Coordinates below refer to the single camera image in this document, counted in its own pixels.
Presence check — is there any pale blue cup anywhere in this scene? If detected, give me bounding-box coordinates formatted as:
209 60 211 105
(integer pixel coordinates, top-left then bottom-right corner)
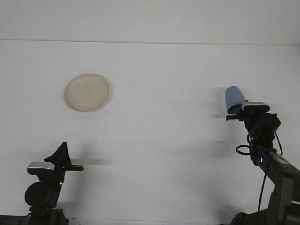
225 86 246 114

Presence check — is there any pale round plate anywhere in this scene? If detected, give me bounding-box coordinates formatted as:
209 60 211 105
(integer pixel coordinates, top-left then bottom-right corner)
64 73 111 113

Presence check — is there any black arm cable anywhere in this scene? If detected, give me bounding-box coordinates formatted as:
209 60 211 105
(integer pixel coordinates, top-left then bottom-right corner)
257 132 283 211

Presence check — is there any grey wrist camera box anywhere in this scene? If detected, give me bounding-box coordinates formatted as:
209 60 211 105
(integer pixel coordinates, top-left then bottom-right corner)
241 101 270 113
26 161 55 175

